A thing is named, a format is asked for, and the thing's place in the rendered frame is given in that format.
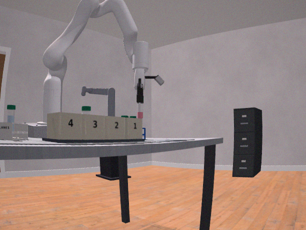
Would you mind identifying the beige bucket adapter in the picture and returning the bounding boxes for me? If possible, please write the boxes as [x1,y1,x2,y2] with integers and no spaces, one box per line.
[82,114,105,140]
[125,117,143,139]
[47,112,82,140]
[105,116,125,140]

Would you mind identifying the white tube rack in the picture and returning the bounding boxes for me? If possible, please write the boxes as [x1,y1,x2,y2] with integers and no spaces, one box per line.
[0,122,28,140]

